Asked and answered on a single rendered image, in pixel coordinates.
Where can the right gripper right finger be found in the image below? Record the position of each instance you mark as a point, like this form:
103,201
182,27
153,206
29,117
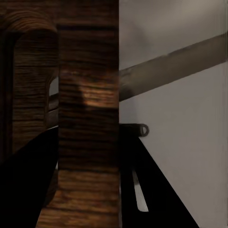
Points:
166,210

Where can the cutting board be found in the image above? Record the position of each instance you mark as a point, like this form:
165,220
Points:
87,195

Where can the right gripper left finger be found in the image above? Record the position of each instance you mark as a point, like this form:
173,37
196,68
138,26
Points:
24,181

